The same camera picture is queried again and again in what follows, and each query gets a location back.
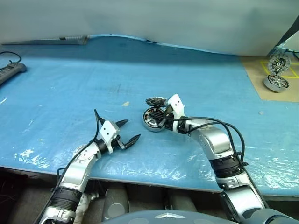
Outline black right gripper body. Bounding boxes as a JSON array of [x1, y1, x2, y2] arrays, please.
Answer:
[[163, 105, 175, 129]]

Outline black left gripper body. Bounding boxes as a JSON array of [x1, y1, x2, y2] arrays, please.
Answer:
[[111, 136, 126, 153]]

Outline silver spoked motor rotor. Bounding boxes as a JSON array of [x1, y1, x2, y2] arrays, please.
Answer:
[[144, 108, 165, 129]]

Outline finned round motor end cap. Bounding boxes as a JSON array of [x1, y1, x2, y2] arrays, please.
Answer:
[[145, 96, 168, 108]]

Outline silver motor housing copper windings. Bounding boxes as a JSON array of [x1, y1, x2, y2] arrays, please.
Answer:
[[142, 106, 167, 133]]

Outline assembled silver motor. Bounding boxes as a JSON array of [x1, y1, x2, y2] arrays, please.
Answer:
[[263, 73, 291, 93]]

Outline dark grey rounded shape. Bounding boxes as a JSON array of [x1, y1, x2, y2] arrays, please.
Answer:
[[104, 186, 129, 220]]

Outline blue plastic table sheet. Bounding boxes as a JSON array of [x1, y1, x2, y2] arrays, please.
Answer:
[[0, 34, 299, 196]]

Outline white crumpled cloth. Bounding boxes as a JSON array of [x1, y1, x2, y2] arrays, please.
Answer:
[[74, 193, 99, 220]]

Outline grey robot torso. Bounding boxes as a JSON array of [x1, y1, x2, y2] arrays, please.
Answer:
[[99, 208, 299, 224]]

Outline brown cardboard sheet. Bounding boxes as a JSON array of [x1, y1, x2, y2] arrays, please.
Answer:
[[240, 56, 299, 103]]

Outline dark grey power strip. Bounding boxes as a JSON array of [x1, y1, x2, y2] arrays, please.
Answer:
[[0, 63, 28, 86]]

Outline black diagonal bar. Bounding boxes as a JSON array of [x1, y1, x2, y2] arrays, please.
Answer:
[[273, 20, 299, 47]]

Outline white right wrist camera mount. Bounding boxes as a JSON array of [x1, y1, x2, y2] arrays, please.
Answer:
[[166, 93, 186, 133]]

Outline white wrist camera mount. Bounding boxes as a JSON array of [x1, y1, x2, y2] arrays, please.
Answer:
[[99, 120, 121, 154], [166, 93, 186, 133]]

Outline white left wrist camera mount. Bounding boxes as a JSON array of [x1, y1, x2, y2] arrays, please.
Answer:
[[99, 120, 121, 154]]

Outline long grey metal rail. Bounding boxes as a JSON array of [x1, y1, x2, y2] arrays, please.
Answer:
[[1, 35, 91, 45]]

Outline black power strip cable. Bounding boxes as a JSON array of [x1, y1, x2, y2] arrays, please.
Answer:
[[0, 51, 22, 65]]

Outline thin black background cable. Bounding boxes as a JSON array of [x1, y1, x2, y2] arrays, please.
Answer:
[[284, 46, 299, 59]]

